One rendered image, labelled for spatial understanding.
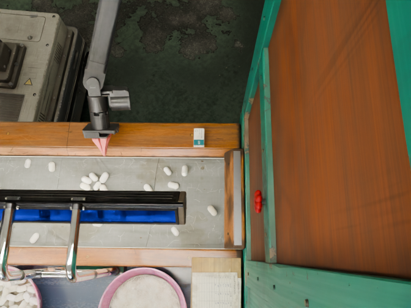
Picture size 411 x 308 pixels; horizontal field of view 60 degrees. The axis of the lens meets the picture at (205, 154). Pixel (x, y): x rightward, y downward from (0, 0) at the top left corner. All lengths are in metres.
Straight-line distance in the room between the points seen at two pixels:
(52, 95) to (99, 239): 0.87
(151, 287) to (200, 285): 0.16
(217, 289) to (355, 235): 0.85
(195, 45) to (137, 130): 1.13
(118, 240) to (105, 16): 0.67
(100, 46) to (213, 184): 0.55
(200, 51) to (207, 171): 1.18
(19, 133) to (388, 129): 1.24
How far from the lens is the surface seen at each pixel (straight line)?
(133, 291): 1.21
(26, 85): 1.80
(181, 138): 1.21
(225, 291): 1.14
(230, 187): 1.09
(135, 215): 0.85
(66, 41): 1.98
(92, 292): 1.30
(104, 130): 1.15
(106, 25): 1.06
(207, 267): 1.14
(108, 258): 1.19
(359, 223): 0.30
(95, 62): 1.08
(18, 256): 1.29
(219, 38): 2.30
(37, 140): 1.34
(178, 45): 2.28
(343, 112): 0.34
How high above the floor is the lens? 1.91
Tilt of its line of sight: 74 degrees down
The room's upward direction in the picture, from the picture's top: 3 degrees counter-clockwise
